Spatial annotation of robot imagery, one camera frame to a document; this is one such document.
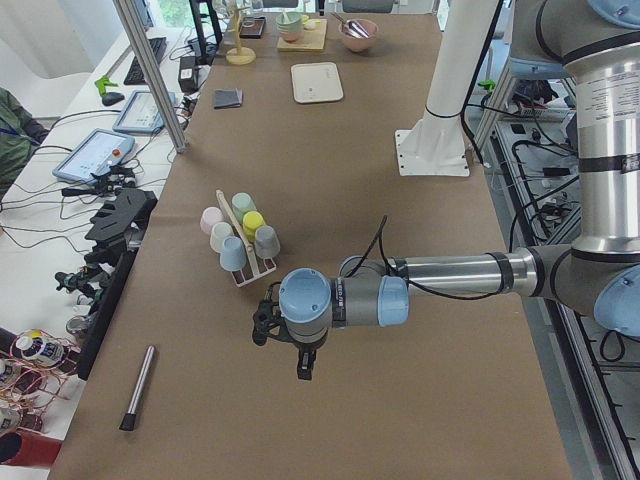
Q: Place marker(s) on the green cup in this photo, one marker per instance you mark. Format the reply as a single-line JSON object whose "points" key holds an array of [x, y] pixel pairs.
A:
{"points": [[242, 203]]}

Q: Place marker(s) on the blue teach pendant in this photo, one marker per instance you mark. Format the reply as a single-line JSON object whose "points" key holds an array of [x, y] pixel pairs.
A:
{"points": [[139, 115], [94, 156]]}

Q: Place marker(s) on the blue cup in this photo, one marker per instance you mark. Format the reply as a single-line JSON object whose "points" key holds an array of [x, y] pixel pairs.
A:
{"points": [[233, 255]]}

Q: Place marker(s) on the pink bowl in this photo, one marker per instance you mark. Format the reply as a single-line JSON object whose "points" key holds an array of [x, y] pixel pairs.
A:
{"points": [[358, 43]]}

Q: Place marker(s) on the black computer mouse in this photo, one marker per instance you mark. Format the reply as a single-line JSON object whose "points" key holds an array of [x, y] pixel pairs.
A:
{"points": [[111, 98]]}

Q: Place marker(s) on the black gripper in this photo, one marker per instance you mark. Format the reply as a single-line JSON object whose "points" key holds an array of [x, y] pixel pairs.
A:
{"points": [[303, 349]]}

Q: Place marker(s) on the blue teach pendant far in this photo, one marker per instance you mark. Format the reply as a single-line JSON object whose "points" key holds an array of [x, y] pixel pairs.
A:
{"points": [[139, 115]]}

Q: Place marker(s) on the dark brown small tray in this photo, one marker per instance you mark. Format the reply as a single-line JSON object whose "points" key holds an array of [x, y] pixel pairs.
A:
{"points": [[252, 28]]}

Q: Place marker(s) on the cream cup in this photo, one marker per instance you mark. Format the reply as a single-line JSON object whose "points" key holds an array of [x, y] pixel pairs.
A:
{"points": [[220, 231]]}

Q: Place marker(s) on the person in green jacket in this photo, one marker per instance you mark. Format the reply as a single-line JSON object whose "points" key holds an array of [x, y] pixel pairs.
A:
{"points": [[21, 134]]}

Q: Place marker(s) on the black tool holder rack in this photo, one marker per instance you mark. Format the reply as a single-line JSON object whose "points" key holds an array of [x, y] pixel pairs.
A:
{"points": [[110, 223]]}

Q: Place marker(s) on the aluminium frame post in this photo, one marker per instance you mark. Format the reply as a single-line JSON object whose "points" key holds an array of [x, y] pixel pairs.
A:
{"points": [[138, 40]]}

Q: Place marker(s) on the grey cup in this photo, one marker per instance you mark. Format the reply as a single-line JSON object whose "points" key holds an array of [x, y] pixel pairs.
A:
{"points": [[267, 245]]}

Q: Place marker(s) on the white plastic bottle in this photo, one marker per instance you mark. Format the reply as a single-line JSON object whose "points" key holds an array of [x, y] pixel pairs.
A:
{"points": [[40, 350]]}

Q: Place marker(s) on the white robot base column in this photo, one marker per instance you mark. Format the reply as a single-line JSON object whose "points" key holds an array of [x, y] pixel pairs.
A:
{"points": [[435, 146]]}

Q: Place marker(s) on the cream rabbit tray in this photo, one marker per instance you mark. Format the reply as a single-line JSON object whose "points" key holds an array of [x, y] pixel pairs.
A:
{"points": [[316, 83]]}

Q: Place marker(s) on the wooden mug tree stand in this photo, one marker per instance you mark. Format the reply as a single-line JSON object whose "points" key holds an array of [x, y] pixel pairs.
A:
{"points": [[238, 55]]}

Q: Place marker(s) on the bamboo cutting board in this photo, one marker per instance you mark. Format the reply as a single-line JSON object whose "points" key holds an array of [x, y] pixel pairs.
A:
{"points": [[311, 40]]}

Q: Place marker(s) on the black power adapter box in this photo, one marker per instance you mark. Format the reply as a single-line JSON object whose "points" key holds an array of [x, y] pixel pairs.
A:
{"points": [[188, 76]]}

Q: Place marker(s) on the yellow cup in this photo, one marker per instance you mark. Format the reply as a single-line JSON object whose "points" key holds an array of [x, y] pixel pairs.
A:
{"points": [[251, 222]]}

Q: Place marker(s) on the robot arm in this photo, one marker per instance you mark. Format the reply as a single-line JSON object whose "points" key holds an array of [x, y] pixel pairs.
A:
{"points": [[596, 43]]}

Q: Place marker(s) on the blue teach pendant near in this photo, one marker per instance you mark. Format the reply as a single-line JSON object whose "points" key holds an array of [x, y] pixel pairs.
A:
{"points": [[94, 156]]}

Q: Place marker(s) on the grey folded cloth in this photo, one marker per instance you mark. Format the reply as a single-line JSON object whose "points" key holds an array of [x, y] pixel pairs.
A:
{"points": [[224, 99]]}

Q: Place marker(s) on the pink cup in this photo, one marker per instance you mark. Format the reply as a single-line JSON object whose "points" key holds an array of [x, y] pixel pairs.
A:
{"points": [[209, 217]]}

